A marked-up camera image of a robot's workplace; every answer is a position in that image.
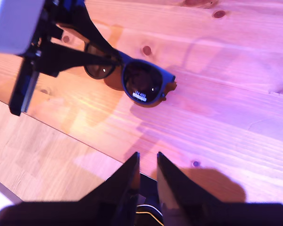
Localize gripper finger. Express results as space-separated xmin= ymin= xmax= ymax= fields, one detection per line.
xmin=52 ymin=0 xmax=120 ymax=59
xmin=157 ymin=152 xmax=225 ymax=226
xmin=80 ymin=152 xmax=141 ymax=226

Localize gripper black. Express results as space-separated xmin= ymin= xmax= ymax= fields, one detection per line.
xmin=8 ymin=22 xmax=122 ymax=116

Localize black sunglasses with sticker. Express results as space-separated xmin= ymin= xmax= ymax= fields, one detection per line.
xmin=83 ymin=41 xmax=177 ymax=108

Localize arm pale camera box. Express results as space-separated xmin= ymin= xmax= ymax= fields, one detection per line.
xmin=0 ymin=0 xmax=45 ymax=56

